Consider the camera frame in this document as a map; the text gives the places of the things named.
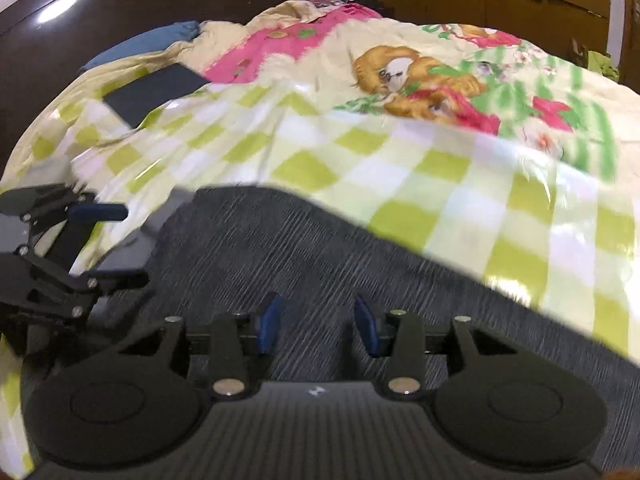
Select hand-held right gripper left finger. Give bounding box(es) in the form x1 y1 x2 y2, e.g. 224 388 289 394
117 291 287 397

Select pink cream ruffled quilt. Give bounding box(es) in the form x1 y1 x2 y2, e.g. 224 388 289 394
165 0 386 86

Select green cloth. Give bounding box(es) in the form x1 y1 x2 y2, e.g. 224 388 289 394
585 50 623 83

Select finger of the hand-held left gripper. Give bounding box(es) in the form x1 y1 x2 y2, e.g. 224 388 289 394
0 250 151 322
0 184 129 273

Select green checked printed blanket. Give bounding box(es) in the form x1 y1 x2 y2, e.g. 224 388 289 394
0 7 640 480

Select dark grey pants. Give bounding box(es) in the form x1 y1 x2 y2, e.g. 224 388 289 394
20 186 640 476

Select blue cloth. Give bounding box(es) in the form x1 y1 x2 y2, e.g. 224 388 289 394
80 21 201 72

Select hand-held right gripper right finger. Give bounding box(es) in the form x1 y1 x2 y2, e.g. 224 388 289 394
352 294 507 397

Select navy folded cloth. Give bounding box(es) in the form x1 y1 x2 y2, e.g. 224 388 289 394
102 63 211 128

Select dark brown wooden headboard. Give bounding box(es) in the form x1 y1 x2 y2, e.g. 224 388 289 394
0 0 291 171

